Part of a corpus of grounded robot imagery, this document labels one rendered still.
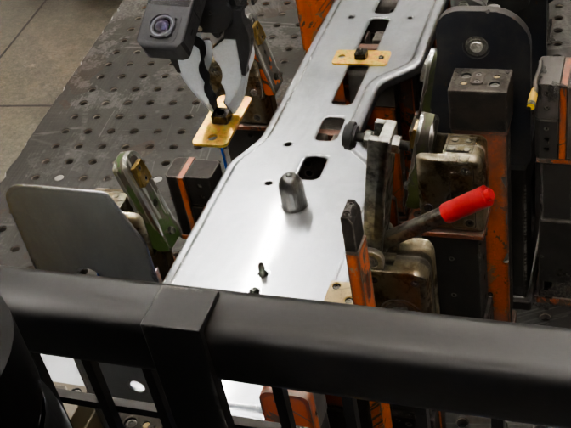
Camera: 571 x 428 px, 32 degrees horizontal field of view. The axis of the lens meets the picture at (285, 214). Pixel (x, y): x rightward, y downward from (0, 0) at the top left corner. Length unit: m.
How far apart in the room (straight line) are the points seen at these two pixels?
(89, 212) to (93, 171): 1.15
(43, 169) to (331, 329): 1.69
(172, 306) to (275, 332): 0.04
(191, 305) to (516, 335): 0.11
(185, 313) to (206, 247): 0.89
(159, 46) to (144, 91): 1.24
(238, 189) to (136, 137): 0.72
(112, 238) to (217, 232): 0.45
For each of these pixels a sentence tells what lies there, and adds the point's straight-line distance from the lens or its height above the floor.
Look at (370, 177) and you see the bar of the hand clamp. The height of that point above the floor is 1.17.
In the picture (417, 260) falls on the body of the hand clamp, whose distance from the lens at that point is 1.08.
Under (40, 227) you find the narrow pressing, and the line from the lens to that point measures 0.83.
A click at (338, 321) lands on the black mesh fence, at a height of 1.55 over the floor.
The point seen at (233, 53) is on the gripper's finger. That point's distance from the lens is 0.98.
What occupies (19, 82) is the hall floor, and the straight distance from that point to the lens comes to 3.80.
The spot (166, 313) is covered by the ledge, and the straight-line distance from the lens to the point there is 0.34.
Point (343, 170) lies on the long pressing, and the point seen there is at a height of 1.00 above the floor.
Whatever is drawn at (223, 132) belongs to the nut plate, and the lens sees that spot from 1.02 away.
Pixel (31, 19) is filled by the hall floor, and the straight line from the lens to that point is 4.22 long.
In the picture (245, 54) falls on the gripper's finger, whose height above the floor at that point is 1.30.
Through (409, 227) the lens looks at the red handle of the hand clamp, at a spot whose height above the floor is 1.10.
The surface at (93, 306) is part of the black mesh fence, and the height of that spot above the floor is 1.55.
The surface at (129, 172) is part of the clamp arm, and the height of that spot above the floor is 1.10.
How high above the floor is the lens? 1.78
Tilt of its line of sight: 39 degrees down
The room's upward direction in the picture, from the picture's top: 11 degrees counter-clockwise
